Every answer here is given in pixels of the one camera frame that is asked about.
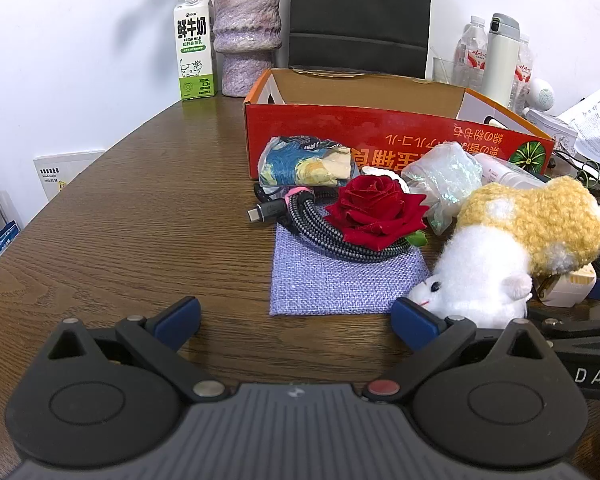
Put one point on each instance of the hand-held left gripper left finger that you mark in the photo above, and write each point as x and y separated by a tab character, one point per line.
180	317

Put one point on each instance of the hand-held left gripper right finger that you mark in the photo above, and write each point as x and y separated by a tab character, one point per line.
415	320

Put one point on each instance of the purple burlap pouch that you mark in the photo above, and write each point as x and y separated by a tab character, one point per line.
330	280

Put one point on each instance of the white yellow plush hamster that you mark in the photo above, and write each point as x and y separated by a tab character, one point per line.
490	260

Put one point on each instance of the red rose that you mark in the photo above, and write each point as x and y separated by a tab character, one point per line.
375	205

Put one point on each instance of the iridescent plastic bag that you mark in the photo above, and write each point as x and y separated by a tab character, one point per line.
445	175

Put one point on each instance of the blue yellow printed pouch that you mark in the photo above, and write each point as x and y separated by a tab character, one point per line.
300	165

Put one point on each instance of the orange cardboard box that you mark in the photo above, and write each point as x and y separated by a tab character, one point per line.
330	125

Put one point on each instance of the brown wooden desktop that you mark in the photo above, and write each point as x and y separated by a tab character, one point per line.
130	235

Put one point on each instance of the white plastic bottle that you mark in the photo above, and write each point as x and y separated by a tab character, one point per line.
505	172

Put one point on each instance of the white printed paper sheets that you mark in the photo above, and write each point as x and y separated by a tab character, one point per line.
595	120

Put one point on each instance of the white tissue box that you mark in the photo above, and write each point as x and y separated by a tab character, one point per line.
550	127

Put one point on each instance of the white round speaker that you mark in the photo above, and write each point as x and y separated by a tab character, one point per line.
542	94

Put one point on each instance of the blue white box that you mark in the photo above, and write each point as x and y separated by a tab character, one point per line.
2	240

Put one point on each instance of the clear water bottle red label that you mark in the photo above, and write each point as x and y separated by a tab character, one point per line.
524	75
470	55

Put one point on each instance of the white thermos flask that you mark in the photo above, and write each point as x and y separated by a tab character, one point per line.
500	60

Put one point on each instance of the clear plastic cup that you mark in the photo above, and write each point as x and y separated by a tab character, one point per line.
445	71

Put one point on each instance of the green white milk carton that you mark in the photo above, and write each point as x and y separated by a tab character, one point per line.
195	60

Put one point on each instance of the purple textured vase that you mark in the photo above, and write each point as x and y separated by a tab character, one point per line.
245	35

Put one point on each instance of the black paper bag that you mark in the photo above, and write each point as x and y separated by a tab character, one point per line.
355	10

